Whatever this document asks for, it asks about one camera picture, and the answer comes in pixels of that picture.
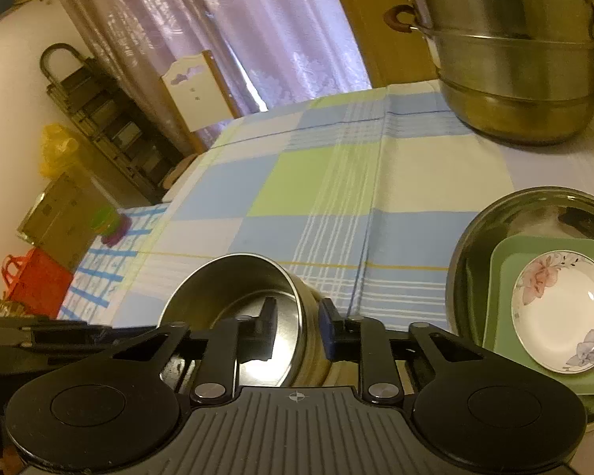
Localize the stainless steel bowl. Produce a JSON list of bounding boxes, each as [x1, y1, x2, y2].
[[160, 253, 330, 387]]

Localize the large stainless steel basin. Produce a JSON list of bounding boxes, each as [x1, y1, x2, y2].
[[446, 186, 594, 428]]

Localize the cardboard box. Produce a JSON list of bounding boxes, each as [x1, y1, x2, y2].
[[17, 173, 110, 272]]

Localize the yellow plastic bag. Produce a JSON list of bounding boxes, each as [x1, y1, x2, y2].
[[39, 123, 82, 180]]

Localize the white floral ceramic plate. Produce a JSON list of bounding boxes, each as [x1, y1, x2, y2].
[[511, 250, 594, 374]]

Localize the green square plastic tray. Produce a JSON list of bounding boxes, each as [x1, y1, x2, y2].
[[483, 236, 594, 396]]

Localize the dark metal storage rack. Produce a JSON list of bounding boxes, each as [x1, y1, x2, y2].
[[39, 43, 183, 204]]

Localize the blue white checkered cloth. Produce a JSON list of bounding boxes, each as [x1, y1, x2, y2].
[[57, 204, 169, 325]]

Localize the green purple plastic cups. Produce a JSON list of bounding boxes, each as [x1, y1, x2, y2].
[[91, 206, 131, 248]]

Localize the pink sheer curtain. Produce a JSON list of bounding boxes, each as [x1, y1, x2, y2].
[[60, 0, 370, 153]]

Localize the stainless steel steamer pot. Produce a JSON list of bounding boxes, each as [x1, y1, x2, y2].
[[383, 0, 594, 145]]

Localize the checkered blue green tablecloth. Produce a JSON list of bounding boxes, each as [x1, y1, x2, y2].
[[110, 80, 594, 329]]

